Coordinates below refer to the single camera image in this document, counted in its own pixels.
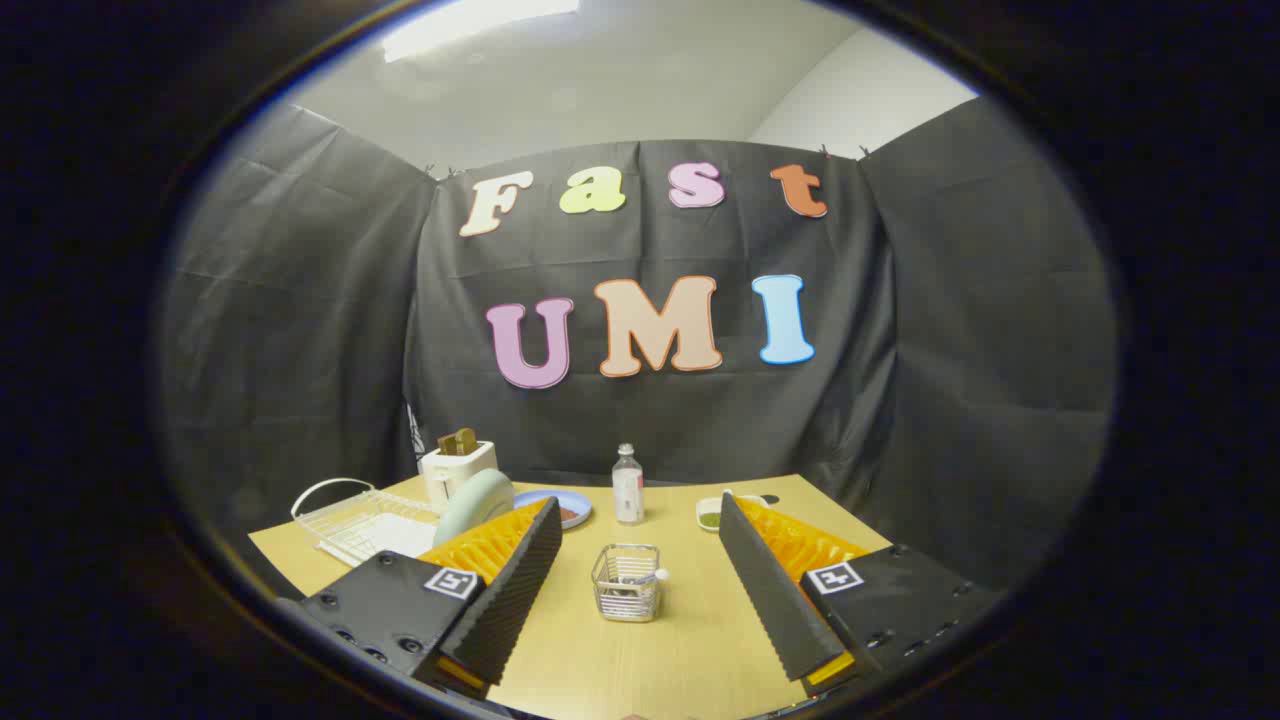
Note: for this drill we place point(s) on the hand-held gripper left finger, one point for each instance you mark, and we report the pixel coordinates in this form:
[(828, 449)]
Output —
[(505, 600)]

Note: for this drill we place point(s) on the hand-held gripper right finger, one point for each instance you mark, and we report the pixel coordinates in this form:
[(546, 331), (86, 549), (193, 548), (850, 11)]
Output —
[(775, 600)]

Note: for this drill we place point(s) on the pale green plate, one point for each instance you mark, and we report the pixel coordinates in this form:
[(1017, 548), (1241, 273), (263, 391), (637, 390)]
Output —
[(472, 505)]

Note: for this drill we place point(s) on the blue plate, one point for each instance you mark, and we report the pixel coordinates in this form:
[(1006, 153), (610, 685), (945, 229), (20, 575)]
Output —
[(570, 507)]

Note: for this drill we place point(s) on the white bowl with green contents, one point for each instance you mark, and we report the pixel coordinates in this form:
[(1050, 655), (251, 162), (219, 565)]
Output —
[(710, 513)]

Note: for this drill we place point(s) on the white toaster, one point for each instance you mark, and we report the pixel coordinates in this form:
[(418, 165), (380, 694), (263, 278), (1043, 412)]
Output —
[(455, 470)]

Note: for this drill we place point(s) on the brown toast slice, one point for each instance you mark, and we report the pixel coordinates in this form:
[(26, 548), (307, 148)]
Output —
[(459, 441)]

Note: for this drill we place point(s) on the clear plastic bottle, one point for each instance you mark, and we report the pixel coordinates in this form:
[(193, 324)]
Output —
[(628, 488)]

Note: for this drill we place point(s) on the black backdrop cloth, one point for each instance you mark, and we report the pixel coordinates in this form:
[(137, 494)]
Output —
[(700, 420)]

